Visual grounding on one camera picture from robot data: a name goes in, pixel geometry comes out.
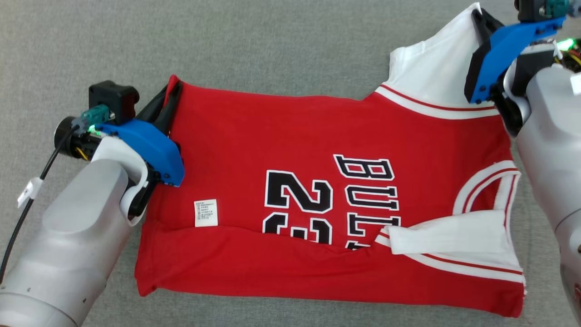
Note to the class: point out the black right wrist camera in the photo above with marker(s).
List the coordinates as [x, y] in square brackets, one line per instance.
[542, 8]

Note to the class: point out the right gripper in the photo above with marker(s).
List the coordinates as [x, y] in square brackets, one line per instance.
[513, 104]

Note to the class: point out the black cylindrical wrist housing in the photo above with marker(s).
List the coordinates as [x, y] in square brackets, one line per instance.
[75, 141]

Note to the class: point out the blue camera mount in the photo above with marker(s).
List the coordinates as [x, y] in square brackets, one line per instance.
[508, 50]
[150, 145]

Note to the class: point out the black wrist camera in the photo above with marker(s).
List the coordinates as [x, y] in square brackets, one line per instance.
[542, 8]
[113, 100]

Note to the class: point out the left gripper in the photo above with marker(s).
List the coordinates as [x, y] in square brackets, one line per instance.
[138, 181]

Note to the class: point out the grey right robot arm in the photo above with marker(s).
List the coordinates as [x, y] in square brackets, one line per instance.
[553, 150]

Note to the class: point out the red white basketball jersey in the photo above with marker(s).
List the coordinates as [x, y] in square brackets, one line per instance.
[295, 181]

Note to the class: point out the blue right camera mount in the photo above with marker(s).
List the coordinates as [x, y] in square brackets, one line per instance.
[508, 50]

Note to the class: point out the blue left camera mount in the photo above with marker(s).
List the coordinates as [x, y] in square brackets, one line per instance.
[150, 145]

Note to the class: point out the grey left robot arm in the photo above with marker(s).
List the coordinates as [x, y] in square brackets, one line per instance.
[68, 245]

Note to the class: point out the green camera connector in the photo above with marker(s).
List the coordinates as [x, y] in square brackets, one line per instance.
[95, 116]

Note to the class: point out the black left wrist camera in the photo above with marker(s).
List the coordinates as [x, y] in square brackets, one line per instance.
[113, 100]

